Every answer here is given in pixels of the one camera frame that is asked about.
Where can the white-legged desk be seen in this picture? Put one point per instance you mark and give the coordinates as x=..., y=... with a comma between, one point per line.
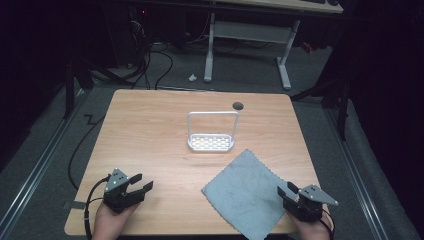
x=250, y=31

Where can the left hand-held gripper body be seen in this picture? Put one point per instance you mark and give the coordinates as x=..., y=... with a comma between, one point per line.
x=116, y=191

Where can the grey-blue cloth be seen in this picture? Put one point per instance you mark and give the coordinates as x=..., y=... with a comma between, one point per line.
x=245, y=193

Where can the person's left hand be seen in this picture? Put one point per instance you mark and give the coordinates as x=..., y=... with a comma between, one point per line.
x=110, y=221

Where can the grey tape strip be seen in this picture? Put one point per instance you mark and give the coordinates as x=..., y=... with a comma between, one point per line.
x=76, y=205

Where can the black metal stand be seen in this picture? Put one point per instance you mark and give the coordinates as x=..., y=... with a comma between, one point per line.
x=69, y=90

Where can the aluminium floor rail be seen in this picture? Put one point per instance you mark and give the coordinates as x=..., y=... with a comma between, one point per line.
x=36, y=166
x=360, y=180

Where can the white crumpled paper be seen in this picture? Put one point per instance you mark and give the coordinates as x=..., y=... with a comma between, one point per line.
x=192, y=78

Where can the person's right hand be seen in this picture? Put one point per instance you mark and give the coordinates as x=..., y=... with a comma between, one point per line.
x=311, y=230

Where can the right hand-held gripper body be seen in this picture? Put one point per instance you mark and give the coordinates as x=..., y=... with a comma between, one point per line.
x=311, y=201

